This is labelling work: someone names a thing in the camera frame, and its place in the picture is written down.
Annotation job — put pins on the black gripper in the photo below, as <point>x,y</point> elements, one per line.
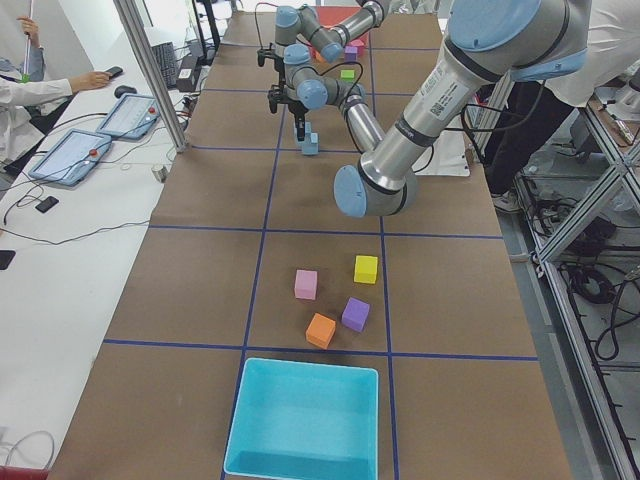
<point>297,111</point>

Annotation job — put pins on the light blue block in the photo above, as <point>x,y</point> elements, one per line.
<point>309,132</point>
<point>310,145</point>

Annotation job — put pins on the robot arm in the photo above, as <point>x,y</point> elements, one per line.
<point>330,41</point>
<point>485,40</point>

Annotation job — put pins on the operator hand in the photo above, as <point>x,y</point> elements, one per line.
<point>90,81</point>

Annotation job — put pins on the green foam block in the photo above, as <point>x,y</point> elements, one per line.
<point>347,75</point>

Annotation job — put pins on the purple block right side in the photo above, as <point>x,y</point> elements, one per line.
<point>350,53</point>

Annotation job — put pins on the purple block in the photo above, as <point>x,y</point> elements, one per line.
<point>350,53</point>
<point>355,314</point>

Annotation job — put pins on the magenta block near tray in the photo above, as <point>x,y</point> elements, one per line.
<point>359,45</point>

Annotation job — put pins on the pink plastic tray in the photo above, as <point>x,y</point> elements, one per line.
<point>346,23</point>

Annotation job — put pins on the silver round weight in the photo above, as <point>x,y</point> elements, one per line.
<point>160,172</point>

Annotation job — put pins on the black keyboard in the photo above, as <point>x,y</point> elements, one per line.
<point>165,56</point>

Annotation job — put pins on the yellow foam block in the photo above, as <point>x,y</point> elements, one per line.
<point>366,269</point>

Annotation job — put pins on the pink foam block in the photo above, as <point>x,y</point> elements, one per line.
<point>305,285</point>

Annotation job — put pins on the teach pendant far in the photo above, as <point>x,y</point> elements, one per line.
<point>131,117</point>

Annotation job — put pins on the teach pendant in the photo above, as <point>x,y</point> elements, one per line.
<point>131,117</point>
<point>71,159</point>

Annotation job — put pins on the purple block left side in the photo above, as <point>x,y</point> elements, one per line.
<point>355,314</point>

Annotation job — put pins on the orange block left side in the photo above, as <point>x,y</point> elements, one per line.
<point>320,331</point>

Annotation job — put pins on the teach pendant near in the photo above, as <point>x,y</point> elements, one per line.
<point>71,159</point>

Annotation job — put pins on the black smartphone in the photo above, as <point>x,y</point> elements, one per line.
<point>46,204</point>

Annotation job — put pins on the person in white shirt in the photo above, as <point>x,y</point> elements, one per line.
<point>30,104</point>

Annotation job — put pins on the light blue plastic tray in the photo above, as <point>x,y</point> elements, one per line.
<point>298,420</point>

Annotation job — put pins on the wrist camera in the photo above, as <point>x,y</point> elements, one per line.
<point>276,96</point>
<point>264,54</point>

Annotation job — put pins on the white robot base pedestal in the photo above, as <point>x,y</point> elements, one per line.
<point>445,158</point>

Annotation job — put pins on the aluminium frame post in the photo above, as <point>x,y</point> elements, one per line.
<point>133,26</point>

